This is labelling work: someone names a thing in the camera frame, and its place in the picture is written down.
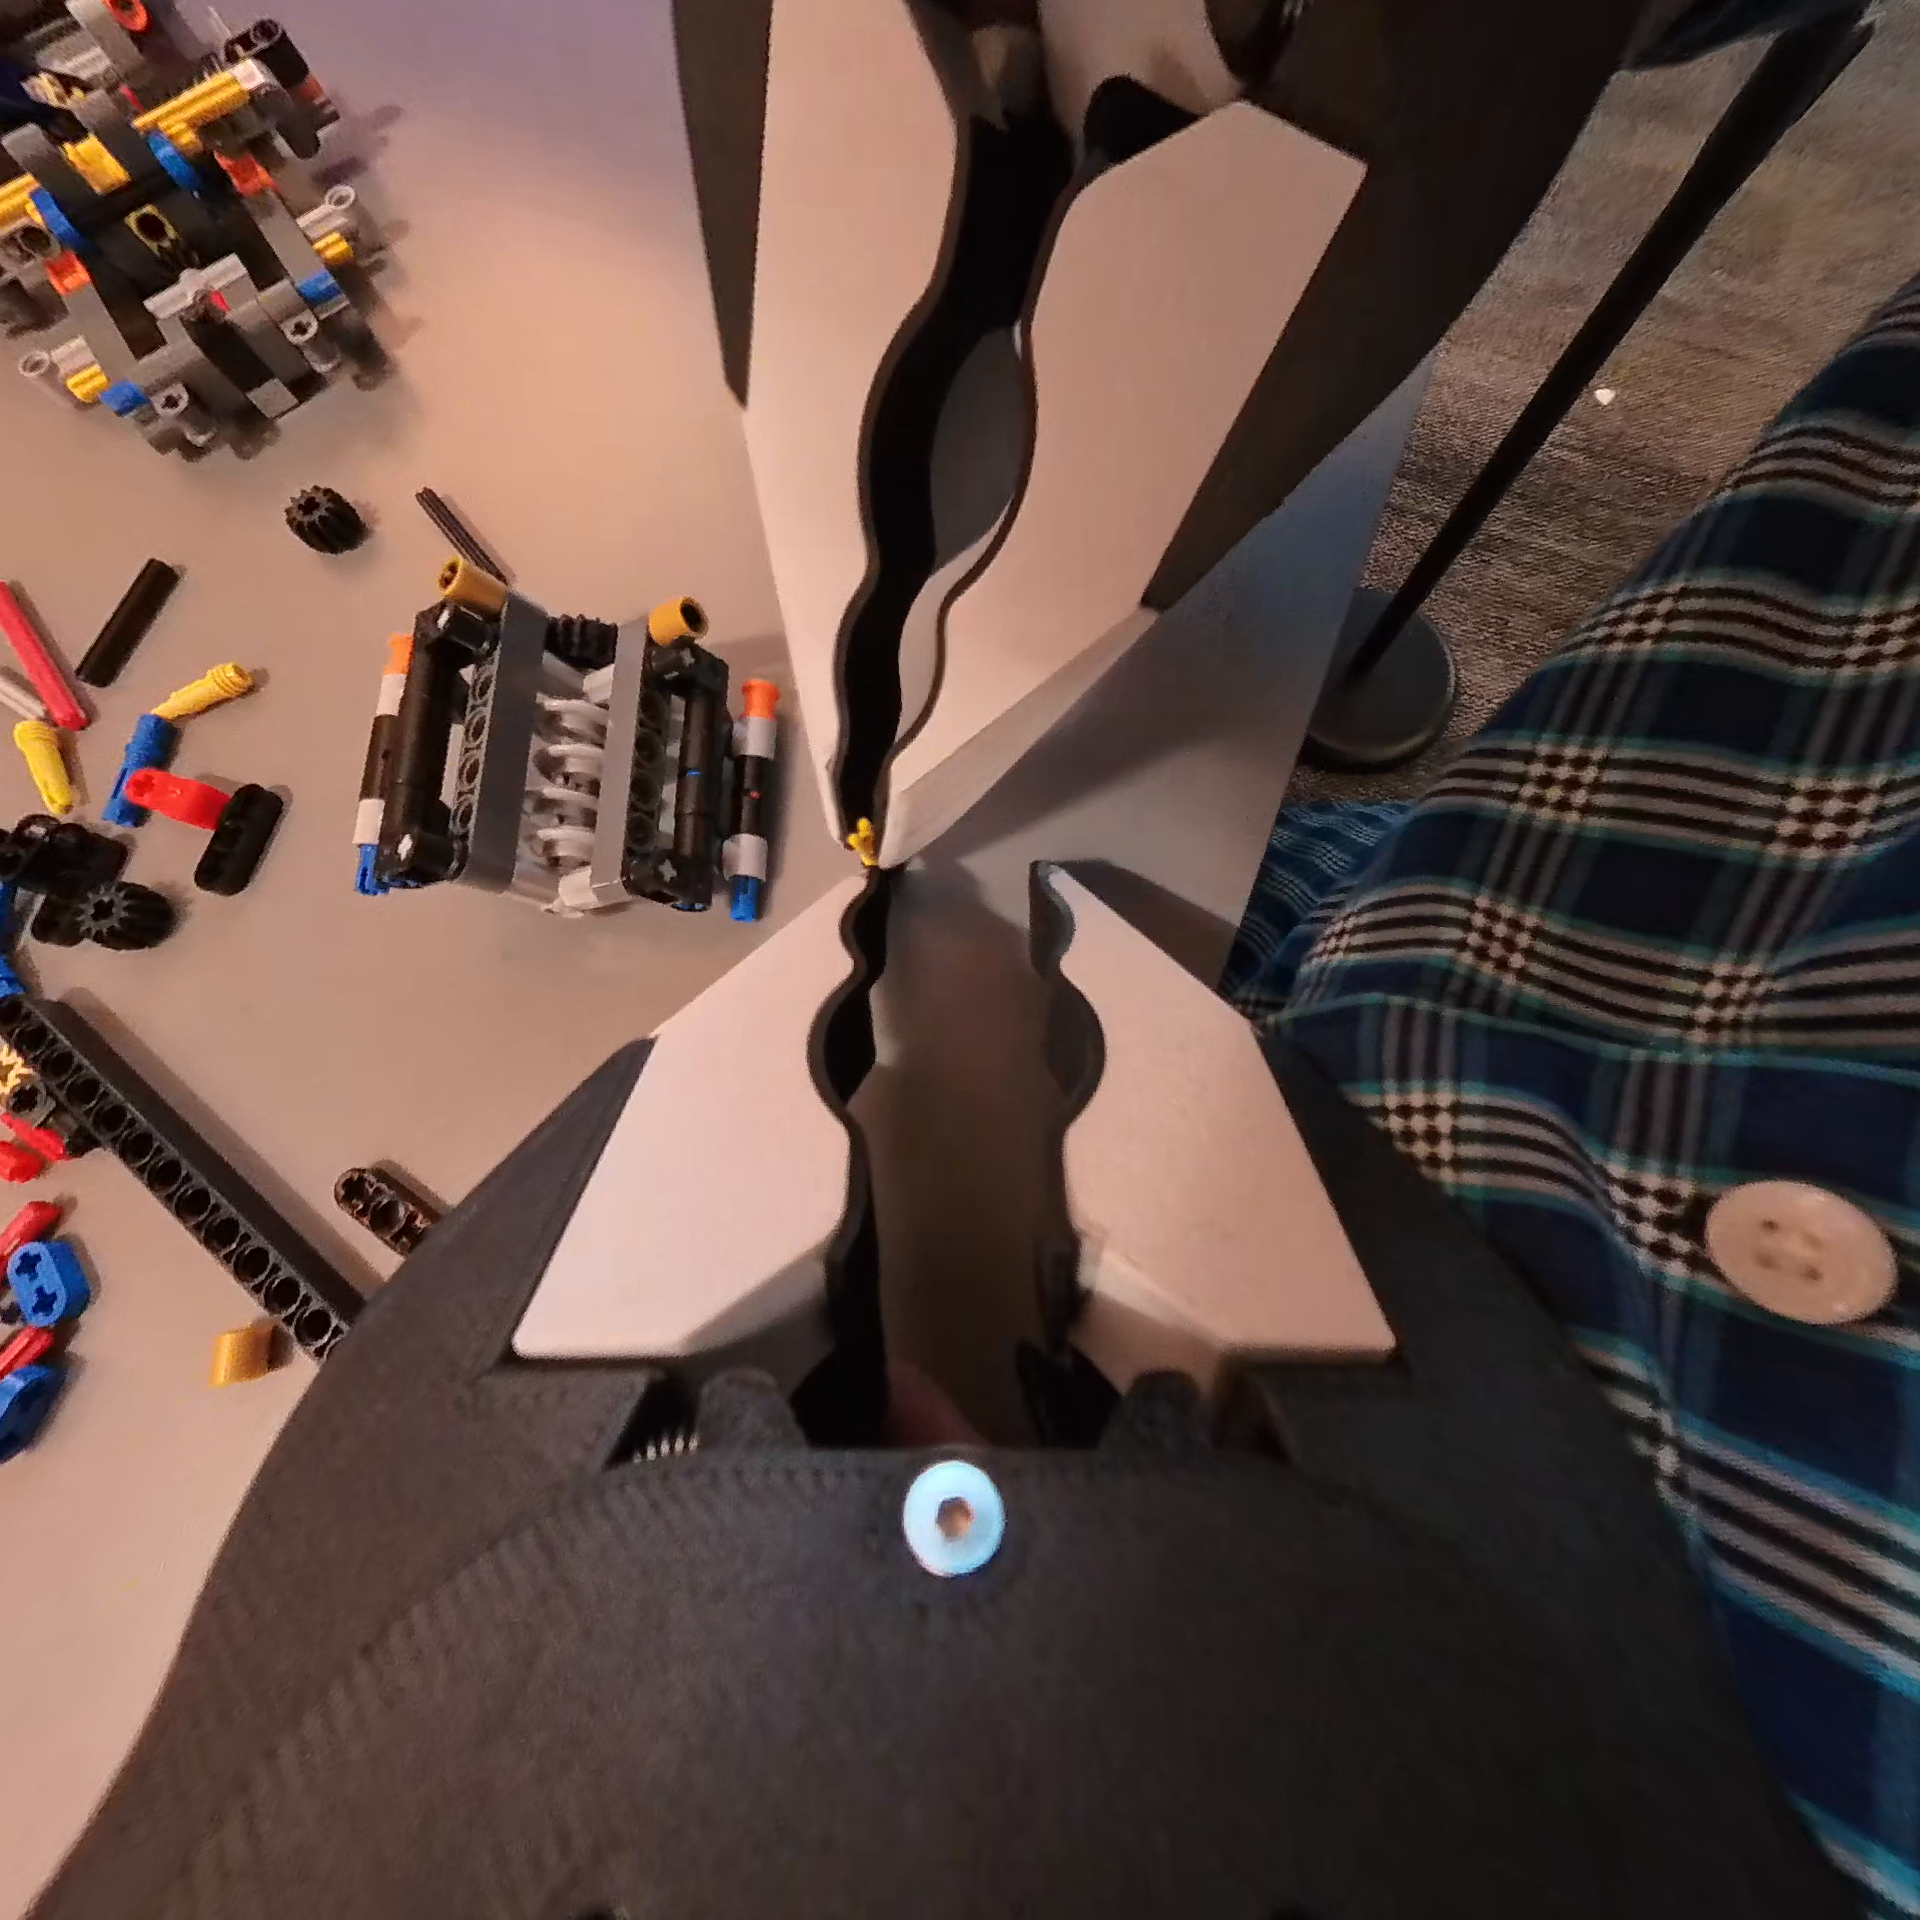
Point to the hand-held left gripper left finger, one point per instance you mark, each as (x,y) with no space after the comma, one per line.
(706,1157)

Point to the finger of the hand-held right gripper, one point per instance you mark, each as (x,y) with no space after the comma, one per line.
(1172,345)
(843,300)

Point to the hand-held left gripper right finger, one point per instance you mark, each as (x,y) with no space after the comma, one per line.
(1216,1171)

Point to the tiny yellow lego pin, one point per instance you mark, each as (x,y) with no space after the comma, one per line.
(863,841)

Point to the short holed black lego beam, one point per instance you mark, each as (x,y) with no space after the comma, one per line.
(390,1209)

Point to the small lego engine assembly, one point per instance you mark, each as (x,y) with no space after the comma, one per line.
(570,750)

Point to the thin black lego axle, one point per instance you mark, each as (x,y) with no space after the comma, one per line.
(459,532)

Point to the tan lego piece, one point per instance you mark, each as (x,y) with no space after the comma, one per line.
(249,1351)

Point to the long black lego beam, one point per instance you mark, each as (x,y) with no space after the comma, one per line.
(180,1186)

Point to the small black lego gear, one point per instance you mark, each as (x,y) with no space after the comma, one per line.
(325,519)

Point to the short rounded black lego beam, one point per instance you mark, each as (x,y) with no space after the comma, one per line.
(240,841)

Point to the red lego connector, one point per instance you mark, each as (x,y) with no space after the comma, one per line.
(173,798)

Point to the large black lego gear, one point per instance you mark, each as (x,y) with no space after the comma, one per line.
(106,913)

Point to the blue lego cross connector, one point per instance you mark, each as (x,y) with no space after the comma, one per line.
(51,1281)

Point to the small red lego pin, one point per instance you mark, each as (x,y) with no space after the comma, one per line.
(27,1227)
(30,1160)

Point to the large multicoloured lego assembly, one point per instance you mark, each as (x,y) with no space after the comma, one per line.
(166,226)

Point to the long yellow lego pin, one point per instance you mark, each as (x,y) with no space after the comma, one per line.
(202,691)

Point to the blue lego pin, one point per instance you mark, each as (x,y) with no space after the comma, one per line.
(138,769)

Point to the black lego connector cluster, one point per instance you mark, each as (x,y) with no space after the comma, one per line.
(61,850)

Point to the blue lego block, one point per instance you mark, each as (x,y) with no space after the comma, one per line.
(30,1408)

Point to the stubby yellow lego pin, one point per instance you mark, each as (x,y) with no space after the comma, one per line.
(45,769)

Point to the black lego tube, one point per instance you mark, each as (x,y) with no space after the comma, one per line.
(126,621)

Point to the grey lego axle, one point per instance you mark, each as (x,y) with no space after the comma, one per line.
(21,691)

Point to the long red lego axle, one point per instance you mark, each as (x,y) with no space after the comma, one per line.
(42,653)

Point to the black floor stand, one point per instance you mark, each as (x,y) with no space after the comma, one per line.
(1383,688)

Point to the blue plaid shirt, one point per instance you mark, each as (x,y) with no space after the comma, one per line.
(1650,928)

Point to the white shirt button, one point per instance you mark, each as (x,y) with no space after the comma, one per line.
(1803,1253)

